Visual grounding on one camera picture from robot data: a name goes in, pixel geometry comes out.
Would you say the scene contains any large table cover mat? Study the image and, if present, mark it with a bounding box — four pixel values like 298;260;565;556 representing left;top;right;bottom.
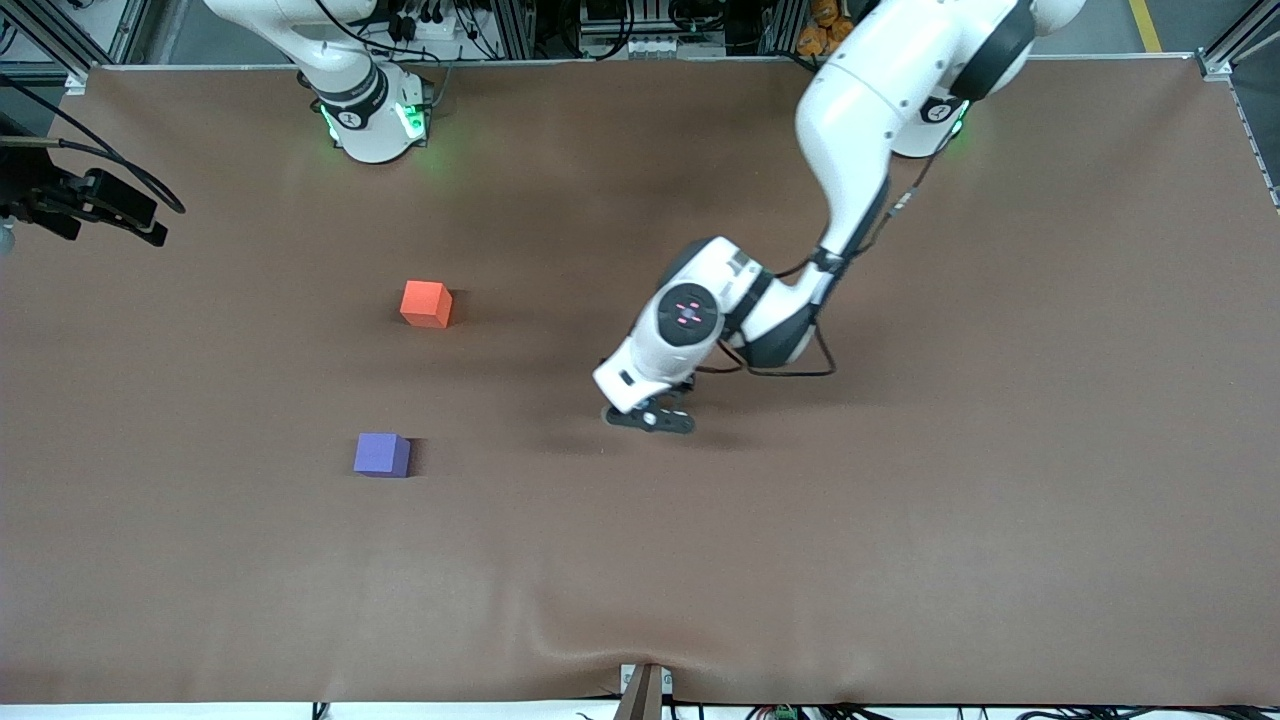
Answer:
0;55;1280;706

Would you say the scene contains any white power strip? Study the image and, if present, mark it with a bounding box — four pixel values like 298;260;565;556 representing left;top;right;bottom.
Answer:
385;0;471;43

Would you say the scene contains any orange foam block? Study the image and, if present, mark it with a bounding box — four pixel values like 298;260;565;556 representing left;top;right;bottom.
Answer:
400;280;453;329

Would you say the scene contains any aluminium frame profile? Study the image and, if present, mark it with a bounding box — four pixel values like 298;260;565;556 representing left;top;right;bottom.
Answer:
110;0;151;63
760;0;806;56
1195;0;1280;81
0;0;93;96
490;0;536;59

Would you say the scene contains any table edge clamp bracket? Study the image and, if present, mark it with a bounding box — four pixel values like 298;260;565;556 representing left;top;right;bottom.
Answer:
615;662;673;720

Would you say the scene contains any purple foam block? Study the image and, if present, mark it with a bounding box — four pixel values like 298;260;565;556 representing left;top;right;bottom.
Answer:
353;432;412;478

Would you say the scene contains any pile of orange items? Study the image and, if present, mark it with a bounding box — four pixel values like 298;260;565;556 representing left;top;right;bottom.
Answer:
797;0;861;58

